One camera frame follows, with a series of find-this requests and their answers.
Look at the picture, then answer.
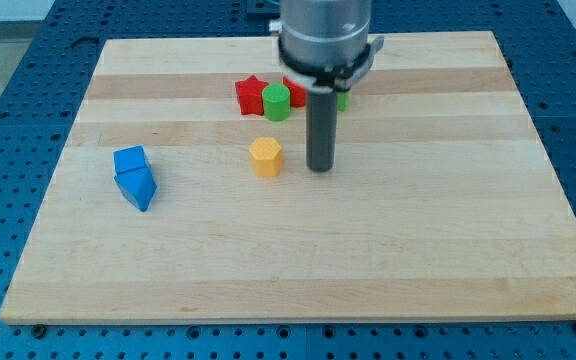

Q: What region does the red block behind pusher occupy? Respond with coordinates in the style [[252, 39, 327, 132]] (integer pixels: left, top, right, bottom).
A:
[[282, 76, 307, 108]]

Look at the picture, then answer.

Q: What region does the green block behind pusher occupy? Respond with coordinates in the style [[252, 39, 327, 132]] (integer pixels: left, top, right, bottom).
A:
[[337, 92, 350, 112]]

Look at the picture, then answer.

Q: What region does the green cylinder block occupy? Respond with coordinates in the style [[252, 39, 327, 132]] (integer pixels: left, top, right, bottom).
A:
[[262, 83, 291, 121]]

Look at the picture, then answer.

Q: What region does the wooden board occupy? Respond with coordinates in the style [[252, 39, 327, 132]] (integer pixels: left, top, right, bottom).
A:
[[0, 31, 576, 325]]

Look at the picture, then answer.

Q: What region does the blue cube block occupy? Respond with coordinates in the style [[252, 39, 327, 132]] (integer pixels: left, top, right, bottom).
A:
[[113, 145, 150, 174]]

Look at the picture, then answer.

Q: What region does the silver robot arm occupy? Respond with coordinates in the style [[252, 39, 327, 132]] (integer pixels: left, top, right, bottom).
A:
[[270, 0, 384, 172]]

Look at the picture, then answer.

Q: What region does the red star block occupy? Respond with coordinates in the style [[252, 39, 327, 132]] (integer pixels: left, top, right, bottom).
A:
[[235, 75, 269, 115]]

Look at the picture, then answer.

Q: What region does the blue triangular block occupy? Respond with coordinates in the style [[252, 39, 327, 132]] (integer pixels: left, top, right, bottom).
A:
[[114, 167, 157, 212]]

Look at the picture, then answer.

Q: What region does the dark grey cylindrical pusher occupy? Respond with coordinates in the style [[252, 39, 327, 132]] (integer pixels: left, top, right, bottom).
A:
[[306, 91, 338, 172]]

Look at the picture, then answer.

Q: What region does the yellow hexagon block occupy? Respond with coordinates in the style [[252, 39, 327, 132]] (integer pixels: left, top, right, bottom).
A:
[[249, 137, 283, 178]]

